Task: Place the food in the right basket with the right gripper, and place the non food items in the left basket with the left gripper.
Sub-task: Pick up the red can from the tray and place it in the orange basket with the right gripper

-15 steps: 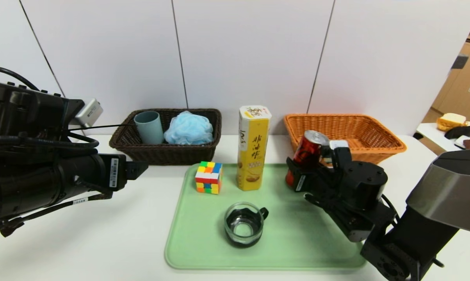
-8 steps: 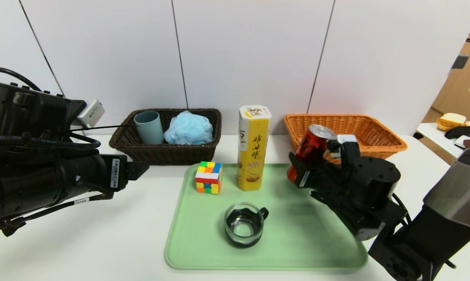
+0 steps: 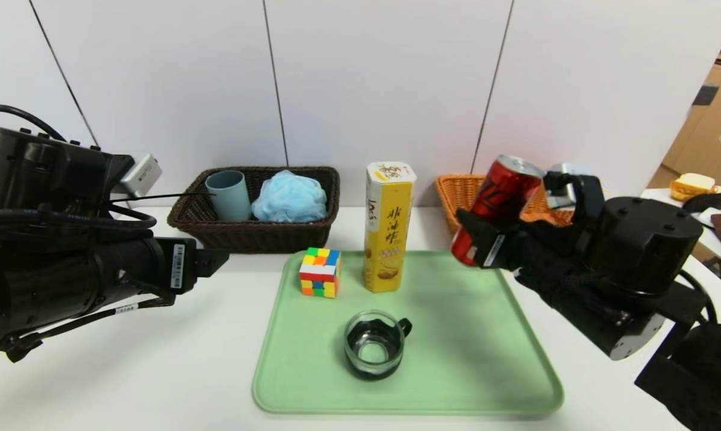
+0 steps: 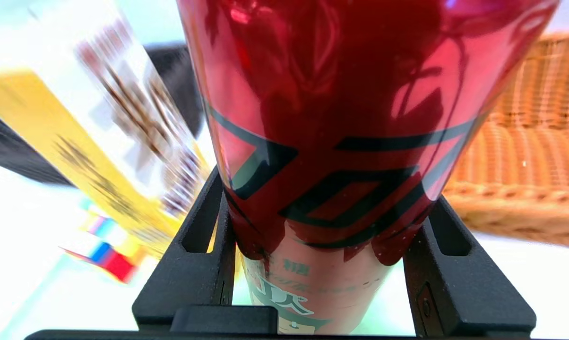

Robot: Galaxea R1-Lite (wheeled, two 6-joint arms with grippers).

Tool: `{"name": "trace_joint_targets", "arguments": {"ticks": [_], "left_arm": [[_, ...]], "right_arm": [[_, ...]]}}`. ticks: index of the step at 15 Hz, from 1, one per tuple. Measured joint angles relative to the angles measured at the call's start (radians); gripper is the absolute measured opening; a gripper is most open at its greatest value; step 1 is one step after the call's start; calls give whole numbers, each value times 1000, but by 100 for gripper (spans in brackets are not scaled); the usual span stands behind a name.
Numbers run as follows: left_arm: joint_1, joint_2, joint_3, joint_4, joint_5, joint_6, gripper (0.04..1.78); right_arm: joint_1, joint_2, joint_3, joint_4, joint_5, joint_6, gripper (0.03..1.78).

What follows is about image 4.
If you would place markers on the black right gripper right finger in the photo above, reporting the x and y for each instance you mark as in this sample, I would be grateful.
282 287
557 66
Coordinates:
459 293

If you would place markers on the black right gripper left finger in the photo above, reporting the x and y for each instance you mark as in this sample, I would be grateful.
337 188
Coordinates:
194 274

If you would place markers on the tall yellow snack box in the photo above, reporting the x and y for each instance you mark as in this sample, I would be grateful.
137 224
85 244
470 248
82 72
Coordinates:
76 118

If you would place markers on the red cola can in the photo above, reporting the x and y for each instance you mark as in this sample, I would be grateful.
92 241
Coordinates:
350 118

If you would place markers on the orange wicker basket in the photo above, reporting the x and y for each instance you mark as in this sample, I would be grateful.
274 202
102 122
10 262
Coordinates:
525 156

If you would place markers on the dark brown wicker basket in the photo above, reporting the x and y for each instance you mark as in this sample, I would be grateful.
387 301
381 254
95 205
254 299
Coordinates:
176 80

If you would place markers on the light green plastic tray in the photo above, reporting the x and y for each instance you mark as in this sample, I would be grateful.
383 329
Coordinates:
393 307

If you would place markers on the multicoloured puzzle cube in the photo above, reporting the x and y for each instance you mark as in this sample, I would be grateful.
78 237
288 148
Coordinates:
116 264

